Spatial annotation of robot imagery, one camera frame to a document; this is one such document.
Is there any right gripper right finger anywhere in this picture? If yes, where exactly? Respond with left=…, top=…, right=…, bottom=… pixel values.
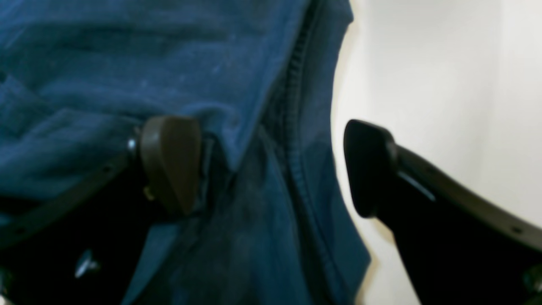
left=344, top=119, right=542, bottom=305

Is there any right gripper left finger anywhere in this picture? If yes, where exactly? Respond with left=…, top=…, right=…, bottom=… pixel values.
left=0, top=116, right=202, bottom=305

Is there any dark blue T-shirt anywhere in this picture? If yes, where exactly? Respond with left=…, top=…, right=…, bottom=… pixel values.
left=1, top=0, right=371, bottom=305

